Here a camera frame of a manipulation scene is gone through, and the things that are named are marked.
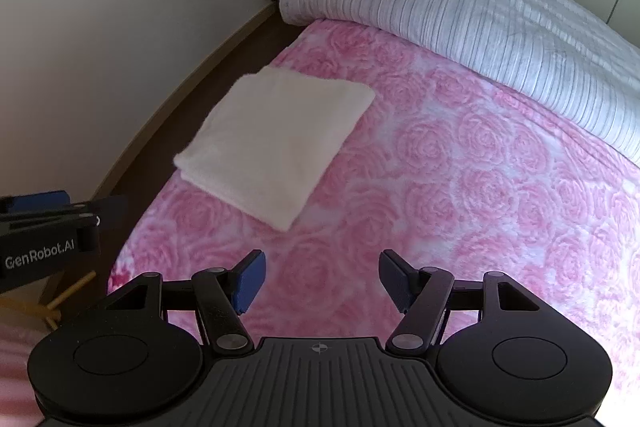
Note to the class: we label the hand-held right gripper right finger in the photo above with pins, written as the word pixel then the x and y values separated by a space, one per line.
pixel 395 282

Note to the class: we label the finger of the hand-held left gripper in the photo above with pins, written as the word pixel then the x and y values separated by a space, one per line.
pixel 40 202
pixel 60 216

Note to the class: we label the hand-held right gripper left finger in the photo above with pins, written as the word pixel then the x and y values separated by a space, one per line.
pixel 252 279

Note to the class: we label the cream fluffy sweater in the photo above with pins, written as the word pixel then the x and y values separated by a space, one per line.
pixel 270 142

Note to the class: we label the yellow wooden stand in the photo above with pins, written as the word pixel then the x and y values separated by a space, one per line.
pixel 75 287

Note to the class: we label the pink rose blanket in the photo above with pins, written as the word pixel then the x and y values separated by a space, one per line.
pixel 450 207

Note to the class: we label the lilac striped quilt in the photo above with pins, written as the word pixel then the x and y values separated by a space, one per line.
pixel 475 17

